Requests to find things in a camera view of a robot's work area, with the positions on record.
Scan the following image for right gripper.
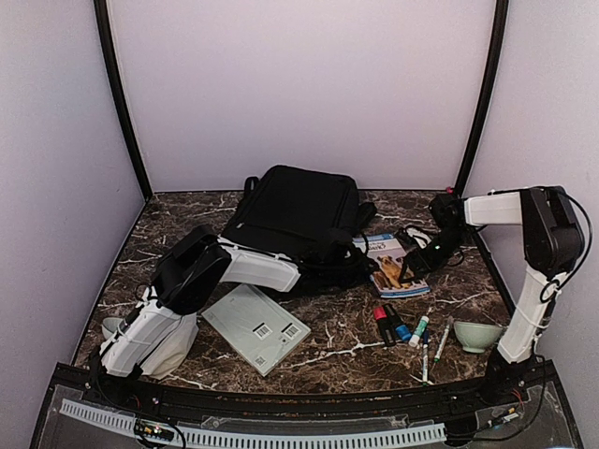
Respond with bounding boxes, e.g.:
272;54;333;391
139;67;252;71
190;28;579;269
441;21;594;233
399;228;471;283

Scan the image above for dog picture book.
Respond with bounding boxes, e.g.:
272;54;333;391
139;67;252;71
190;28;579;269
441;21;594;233
354;234;431;298

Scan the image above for black student bag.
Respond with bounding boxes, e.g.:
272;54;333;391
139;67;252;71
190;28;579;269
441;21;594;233
221;166;376;291

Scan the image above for grey notebook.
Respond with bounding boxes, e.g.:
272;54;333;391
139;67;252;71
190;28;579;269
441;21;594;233
202;284;311;377

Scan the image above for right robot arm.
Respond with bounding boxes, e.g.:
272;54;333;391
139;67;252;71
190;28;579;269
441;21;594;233
399;186;593;406

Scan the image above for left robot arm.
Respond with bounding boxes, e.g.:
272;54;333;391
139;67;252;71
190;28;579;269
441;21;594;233
95;225;300;408

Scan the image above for pink highlighter marker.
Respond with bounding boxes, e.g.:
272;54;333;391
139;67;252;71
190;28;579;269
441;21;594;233
373;306;396;347

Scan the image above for blue highlighter marker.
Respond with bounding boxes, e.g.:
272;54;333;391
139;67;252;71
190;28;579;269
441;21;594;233
383;303;412;343

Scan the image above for green whiteboard pen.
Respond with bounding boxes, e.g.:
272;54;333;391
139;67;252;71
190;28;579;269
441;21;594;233
433;316;454;364

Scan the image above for right pale green bowl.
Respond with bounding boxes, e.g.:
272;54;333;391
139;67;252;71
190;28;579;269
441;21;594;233
453;321;504;354

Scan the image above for pale green bowl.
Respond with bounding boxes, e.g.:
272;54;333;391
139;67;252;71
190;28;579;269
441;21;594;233
453;321;504;354
101;316;124;340

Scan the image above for white pencil pouch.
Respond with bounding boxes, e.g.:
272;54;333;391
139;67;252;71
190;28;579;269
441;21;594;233
140;313;198;380

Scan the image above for left pale green bowl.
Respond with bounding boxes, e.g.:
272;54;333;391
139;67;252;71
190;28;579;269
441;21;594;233
101;316;124;340

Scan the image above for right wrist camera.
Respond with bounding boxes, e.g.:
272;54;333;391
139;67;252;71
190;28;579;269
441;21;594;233
394;224;435;252

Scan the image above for black front rail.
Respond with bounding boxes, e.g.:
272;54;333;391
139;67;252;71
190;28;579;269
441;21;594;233
44;362;561;424

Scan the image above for white slotted cable duct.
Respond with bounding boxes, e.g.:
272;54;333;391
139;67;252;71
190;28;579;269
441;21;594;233
59;399;446;448

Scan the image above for right black frame post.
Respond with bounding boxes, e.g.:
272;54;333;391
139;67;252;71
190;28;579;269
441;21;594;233
453;0;509;196

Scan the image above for black frame post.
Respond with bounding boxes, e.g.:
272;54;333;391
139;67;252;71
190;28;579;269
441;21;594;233
453;0;509;196
93;0;153;202

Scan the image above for left black frame post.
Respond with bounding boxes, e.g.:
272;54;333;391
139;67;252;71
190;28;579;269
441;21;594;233
93;0;153;202

